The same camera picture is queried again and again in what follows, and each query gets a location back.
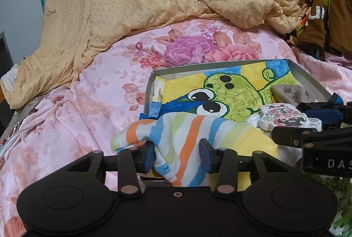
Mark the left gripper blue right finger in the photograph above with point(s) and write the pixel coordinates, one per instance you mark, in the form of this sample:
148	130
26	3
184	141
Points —
222	162

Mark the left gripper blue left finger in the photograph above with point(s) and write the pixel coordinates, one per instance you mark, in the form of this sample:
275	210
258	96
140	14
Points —
131	162

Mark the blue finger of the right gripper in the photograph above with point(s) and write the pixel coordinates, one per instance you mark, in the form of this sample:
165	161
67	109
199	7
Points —
288	136
332	113

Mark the cartoon printed sponge pad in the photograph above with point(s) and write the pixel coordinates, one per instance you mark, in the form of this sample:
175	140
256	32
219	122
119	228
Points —
286	115

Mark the beige linen drawstring pouch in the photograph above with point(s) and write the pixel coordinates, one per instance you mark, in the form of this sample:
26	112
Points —
292	94

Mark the striped colourful sock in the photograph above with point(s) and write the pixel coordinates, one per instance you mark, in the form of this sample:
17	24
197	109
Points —
176	137

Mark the white sock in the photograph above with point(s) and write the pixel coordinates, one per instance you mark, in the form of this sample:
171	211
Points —
254	120

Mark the grey shallow tray box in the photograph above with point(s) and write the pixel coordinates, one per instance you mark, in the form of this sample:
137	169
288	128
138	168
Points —
239	80

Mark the cartoon frog towel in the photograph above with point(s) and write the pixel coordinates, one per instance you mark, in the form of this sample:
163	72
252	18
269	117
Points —
220	91

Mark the jar of green paper stars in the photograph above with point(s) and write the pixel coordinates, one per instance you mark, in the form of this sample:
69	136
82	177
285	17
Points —
341	187

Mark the colourful brown patterned cloth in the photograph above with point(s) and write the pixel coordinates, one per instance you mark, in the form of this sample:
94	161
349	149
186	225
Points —
325	27

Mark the pink floral bedsheet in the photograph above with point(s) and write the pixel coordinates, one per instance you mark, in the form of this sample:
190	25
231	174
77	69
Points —
110	94

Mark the beige dotted blanket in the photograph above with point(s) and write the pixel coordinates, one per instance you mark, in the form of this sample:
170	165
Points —
154	0

